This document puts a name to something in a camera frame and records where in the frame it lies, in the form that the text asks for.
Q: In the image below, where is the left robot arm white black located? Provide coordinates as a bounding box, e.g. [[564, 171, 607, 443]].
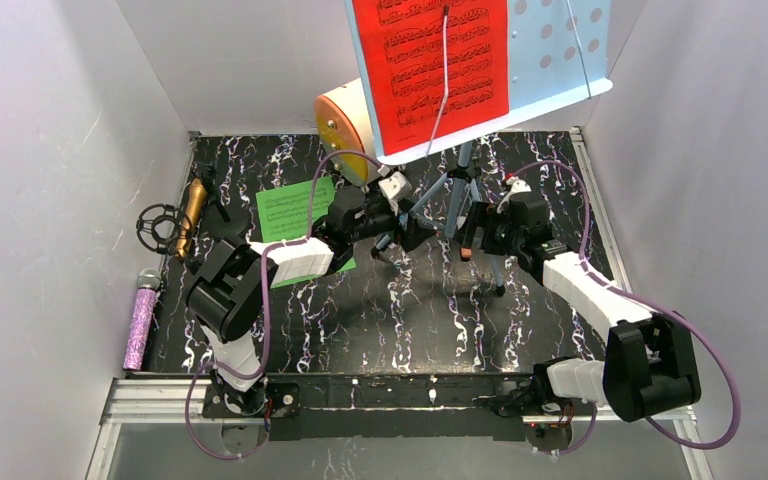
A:
[[186, 187, 437, 416]]

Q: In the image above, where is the red sheet music page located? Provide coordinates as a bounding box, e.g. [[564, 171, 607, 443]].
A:
[[348, 1, 509, 156]]

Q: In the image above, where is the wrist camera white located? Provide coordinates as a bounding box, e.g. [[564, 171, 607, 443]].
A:
[[378, 171, 412, 214], [496, 173, 531, 213]]

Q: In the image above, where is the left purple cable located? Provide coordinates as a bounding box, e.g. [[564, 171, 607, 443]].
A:
[[185, 149, 385, 462]]

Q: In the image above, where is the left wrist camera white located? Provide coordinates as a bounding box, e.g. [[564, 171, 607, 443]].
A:
[[378, 171, 412, 214]]

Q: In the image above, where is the aluminium frame rail base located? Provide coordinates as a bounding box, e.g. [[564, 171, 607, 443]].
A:
[[87, 375, 712, 479]]

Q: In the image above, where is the gold microphone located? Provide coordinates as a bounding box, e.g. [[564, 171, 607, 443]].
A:
[[175, 178, 207, 259]]

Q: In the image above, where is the purple glitter microphone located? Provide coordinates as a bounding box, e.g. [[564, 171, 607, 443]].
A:
[[122, 268, 162, 371]]

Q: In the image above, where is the round three-drawer storage box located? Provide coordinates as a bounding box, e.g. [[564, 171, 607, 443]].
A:
[[313, 78, 381, 189]]

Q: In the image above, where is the black shock-mount tripod stand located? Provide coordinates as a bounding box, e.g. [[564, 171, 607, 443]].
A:
[[135, 203, 192, 255]]

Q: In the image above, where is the light blue music stand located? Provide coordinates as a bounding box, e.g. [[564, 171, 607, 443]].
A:
[[344, 0, 614, 298]]

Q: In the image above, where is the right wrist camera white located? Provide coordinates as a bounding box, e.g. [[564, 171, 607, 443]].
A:
[[496, 173, 531, 213]]

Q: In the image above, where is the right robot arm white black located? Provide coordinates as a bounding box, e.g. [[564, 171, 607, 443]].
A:
[[454, 192, 701, 422]]

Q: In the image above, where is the orange white highlighter pen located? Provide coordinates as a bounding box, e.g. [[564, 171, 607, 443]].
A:
[[458, 233, 473, 262]]

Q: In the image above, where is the green sheet music page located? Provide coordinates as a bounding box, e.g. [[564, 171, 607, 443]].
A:
[[255, 176, 357, 289]]

